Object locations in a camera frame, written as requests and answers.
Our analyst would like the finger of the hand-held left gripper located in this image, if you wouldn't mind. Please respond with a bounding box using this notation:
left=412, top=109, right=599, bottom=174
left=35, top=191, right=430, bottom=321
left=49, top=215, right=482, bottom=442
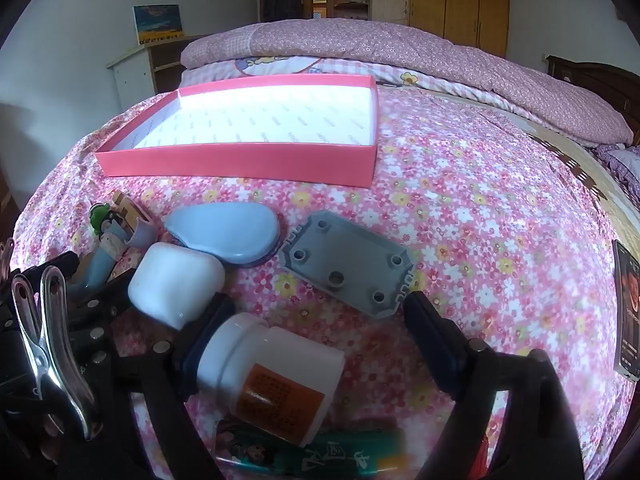
left=22, top=251, right=81, bottom=286
left=70, top=269, right=146, bottom=348

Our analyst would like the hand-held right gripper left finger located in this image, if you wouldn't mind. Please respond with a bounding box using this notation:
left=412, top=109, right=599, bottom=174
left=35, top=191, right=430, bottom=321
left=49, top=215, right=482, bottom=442
left=107, top=294, right=236, bottom=480

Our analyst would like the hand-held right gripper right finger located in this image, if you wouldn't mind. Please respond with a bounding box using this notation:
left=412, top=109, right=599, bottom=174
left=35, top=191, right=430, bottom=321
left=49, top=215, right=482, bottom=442
left=404, top=290, right=586, bottom=480

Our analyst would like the blue dress figurine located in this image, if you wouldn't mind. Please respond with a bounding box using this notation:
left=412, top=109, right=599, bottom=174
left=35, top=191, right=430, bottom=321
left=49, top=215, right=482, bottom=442
left=70, top=217, right=132, bottom=306

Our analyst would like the white plastic case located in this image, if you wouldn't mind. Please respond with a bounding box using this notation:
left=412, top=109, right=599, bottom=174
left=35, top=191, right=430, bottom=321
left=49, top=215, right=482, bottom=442
left=127, top=242, right=226, bottom=331

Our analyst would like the green-capped doll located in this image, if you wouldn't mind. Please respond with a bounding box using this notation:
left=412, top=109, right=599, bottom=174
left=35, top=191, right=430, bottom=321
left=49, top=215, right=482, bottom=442
left=89, top=202, right=123, bottom=233

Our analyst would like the white orange-label pill bottle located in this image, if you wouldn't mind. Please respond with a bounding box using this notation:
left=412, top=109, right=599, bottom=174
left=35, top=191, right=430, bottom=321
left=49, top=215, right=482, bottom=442
left=196, top=311, right=346, bottom=448

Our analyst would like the brown and blue toy piece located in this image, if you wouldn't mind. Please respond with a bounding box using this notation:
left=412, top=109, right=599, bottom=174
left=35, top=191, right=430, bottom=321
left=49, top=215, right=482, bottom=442
left=111, top=190, right=158, bottom=248

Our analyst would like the grey toy building plate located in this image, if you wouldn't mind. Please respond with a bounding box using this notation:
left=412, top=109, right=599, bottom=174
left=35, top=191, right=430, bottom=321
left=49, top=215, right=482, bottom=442
left=279, top=211, right=417, bottom=320

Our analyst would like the light blue teardrop case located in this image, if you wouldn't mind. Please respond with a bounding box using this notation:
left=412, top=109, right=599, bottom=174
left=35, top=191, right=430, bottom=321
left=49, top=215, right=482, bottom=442
left=161, top=203, right=282, bottom=267

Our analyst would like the pink cardboard box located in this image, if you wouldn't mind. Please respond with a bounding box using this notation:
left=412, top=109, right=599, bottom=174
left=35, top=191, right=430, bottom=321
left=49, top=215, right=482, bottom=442
left=95, top=74, right=378, bottom=190

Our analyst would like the metal spring clip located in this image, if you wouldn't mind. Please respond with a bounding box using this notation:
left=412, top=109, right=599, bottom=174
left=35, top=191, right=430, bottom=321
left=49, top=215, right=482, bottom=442
left=11, top=266, right=103, bottom=442

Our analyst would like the pink floral bedsheet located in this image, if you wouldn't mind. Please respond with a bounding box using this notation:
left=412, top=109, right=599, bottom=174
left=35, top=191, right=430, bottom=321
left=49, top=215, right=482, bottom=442
left=10, top=85, right=640, bottom=480

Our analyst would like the green printed packet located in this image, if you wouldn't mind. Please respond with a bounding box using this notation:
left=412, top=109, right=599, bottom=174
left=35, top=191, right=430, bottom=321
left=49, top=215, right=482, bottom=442
left=214, top=417, right=407, bottom=478

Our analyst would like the black smartphone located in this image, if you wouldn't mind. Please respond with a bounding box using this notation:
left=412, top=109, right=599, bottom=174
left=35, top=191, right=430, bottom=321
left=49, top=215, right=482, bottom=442
left=611, top=240, right=640, bottom=381

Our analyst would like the white shelf desk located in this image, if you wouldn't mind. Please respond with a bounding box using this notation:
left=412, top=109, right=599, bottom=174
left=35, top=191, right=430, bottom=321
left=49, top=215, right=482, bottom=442
left=105, top=34, right=211, bottom=111

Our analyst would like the beige bed mat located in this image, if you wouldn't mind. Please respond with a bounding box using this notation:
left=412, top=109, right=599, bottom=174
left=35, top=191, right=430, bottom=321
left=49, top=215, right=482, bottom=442
left=480, top=105, right=640, bottom=271

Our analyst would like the purple pillow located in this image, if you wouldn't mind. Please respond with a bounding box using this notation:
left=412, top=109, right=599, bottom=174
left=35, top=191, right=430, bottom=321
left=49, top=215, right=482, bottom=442
left=592, top=142, right=640, bottom=191

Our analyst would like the landscape painting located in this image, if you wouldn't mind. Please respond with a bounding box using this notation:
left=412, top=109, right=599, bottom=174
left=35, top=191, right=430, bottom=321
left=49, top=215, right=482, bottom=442
left=132, top=4, right=183, bottom=43

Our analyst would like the pink checked cartoon pillow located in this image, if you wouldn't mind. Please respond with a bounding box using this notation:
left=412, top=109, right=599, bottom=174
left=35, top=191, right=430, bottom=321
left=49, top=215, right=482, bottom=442
left=180, top=55, right=501, bottom=96

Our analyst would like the folded pink quilt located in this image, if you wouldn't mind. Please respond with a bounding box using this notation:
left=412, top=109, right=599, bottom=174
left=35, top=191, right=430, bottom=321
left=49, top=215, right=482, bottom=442
left=180, top=17, right=633, bottom=148

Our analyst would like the dark wooden headboard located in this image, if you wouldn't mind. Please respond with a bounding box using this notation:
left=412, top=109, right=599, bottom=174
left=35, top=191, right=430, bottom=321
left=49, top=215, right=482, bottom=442
left=546, top=55, right=640, bottom=131

